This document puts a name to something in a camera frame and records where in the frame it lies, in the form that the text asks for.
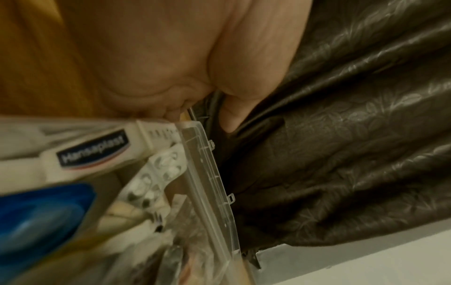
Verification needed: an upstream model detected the person's left hand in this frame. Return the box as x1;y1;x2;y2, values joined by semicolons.
56;0;312;133

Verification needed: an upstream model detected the silver blister pack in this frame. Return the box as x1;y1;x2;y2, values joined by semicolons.
118;143;188;208

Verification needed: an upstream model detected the clear plastic medicine box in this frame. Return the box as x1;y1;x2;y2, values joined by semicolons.
0;115;256;285

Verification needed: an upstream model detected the pile of medicine strips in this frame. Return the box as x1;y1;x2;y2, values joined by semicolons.
0;119;230;285

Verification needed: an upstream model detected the brown curtain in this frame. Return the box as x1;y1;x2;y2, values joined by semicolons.
190;0;451;253

